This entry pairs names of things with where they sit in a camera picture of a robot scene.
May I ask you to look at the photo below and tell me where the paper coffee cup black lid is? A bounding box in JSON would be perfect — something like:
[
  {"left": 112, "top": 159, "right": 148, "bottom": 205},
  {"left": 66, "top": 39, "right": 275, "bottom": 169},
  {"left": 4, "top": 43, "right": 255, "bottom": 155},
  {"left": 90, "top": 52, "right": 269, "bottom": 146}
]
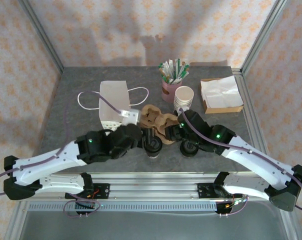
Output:
[{"left": 143, "top": 136, "right": 163, "bottom": 160}]

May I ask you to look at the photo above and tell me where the white paper bag with handles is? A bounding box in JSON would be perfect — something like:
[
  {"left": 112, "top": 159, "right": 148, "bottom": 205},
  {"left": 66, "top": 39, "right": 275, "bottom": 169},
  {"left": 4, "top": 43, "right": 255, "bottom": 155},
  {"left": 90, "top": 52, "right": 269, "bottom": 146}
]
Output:
[{"left": 77, "top": 80, "right": 150, "bottom": 131}]

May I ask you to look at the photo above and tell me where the black cup lid stack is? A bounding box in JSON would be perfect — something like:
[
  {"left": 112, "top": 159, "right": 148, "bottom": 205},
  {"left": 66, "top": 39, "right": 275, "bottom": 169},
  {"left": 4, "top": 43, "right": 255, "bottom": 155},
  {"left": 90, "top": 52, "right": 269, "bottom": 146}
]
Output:
[{"left": 179, "top": 140, "right": 200, "bottom": 158}]

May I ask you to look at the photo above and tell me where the white paper cup stack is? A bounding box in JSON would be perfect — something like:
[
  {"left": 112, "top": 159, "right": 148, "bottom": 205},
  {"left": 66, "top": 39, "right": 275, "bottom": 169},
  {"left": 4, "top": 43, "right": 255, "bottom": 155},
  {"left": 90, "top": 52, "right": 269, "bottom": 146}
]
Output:
[{"left": 174, "top": 86, "right": 195, "bottom": 111}]

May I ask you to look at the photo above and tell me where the pink sachet holder cup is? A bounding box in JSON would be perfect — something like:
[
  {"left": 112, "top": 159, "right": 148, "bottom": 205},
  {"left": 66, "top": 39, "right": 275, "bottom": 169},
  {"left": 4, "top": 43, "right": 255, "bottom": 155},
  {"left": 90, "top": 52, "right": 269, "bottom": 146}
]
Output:
[{"left": 161, "top": 77, "right": 184, "bottom": 103}]

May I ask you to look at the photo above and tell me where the white napkin stack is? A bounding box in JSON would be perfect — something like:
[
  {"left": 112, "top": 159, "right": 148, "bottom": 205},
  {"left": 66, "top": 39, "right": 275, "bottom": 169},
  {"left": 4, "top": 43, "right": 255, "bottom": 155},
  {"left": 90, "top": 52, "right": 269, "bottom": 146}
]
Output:
[{"left": 201, "top": 79, "right": 244, "bottom": 109}]

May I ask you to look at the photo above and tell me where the plain white sachet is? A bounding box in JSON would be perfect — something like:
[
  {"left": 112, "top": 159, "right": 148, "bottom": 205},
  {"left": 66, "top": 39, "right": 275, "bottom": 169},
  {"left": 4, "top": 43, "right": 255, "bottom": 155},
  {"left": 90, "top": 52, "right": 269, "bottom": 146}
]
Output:
[{"left": 166, "top": 59, "right": 176, "bottom": 77}]

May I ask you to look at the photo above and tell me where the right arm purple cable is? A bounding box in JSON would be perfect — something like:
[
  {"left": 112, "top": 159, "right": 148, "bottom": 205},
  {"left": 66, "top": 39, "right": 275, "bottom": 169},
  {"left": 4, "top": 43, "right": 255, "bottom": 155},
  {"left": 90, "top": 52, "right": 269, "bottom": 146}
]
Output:
[{"left": 179, "top": 107, "right": 302, "bottom": 218}]

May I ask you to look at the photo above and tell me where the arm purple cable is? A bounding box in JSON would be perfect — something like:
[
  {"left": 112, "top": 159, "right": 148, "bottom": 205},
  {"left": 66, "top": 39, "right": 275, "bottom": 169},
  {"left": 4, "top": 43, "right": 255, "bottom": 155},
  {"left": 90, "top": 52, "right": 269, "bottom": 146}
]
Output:
[
  {"left": 179, "top": 107, "right": 302, "bottom": 218},
  {"left": 0, "top": 91, "right": 124, "bottom": 219}
]

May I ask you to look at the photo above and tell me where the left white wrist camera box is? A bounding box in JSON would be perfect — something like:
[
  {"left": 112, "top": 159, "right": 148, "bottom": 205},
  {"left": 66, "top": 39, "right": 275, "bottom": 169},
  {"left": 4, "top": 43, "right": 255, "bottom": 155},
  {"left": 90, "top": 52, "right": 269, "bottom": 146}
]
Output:
[{"left": 118, "top": 109, "right": 142, "bottom": 125}]

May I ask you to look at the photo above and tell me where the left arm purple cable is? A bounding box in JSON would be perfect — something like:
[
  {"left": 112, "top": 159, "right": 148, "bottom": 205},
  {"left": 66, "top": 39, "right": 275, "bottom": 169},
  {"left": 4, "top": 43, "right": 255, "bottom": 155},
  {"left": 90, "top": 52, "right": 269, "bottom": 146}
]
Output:
[{"left": 0, "top": 91, "right": 124, "bottom": 219}]

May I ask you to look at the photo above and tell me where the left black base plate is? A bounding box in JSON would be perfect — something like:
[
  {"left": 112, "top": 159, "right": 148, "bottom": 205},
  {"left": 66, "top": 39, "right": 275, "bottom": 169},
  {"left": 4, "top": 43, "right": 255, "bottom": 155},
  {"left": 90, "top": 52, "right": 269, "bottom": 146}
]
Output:
[{"left": 64, "top": 183, "right": 111, "bottom": 201}]

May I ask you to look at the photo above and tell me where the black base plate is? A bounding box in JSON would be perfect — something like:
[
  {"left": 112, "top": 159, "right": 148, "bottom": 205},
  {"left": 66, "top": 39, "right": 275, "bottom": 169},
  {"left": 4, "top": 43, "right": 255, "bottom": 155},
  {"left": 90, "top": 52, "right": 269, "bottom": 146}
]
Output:
[
  {"left": 196, "top": 182, "right": 243, "bottom": 201},
  {"left": 64, "top": 183, "right": 111, "bottom": 201}
]

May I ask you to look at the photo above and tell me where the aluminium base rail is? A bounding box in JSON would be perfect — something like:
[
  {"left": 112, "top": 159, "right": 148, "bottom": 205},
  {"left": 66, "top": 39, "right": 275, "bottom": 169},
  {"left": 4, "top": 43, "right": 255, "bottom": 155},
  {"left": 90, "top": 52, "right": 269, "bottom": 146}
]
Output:
[{"left": 17, "top": 171, "right": 291, "bottom": 202}]

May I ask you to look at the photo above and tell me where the aluminium table side rail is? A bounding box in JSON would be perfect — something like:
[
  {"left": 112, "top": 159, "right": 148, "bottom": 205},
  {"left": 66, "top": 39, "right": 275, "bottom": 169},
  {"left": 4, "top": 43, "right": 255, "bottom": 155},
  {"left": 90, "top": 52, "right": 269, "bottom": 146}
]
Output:
[{"left": 230, "top": 66, "right": 277, "bottom": 181}]

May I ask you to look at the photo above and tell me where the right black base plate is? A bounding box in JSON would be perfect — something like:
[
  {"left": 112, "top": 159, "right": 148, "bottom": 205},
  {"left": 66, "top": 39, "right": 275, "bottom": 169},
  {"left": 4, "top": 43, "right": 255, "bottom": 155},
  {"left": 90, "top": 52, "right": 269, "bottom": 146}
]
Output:
[{"left": 196, "top": 182, "right": 243, "bottom": 201}]

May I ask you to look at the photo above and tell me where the grey slotted cable duct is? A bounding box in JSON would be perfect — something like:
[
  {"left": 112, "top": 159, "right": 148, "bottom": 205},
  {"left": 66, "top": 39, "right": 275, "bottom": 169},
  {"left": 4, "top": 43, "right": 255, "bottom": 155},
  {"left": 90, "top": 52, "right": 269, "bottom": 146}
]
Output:
[{"left": 27, "top": 201, "right": 218, "bottom": 212}]

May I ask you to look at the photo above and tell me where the aluminium frame post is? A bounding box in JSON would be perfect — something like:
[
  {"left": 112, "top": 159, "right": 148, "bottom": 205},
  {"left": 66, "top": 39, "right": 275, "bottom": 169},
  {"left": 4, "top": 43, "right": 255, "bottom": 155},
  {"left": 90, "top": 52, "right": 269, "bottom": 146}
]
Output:
[
  {"left": 240, "top": 0, "right": 289, "bottom": 74},
  {"left": 17, "top": 0, "right": 66, "bottom": 73}
]

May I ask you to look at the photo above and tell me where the aluminium frame leg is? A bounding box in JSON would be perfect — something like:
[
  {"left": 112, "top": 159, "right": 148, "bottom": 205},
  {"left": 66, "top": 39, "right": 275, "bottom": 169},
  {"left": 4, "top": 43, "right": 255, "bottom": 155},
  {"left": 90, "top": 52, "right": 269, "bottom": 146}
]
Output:
[
  {"left": 277, "top": 201, "right": 301, "bottom": 240},
  {"left": 4, "top": 201, "right": 29, "bottom": 240}
]

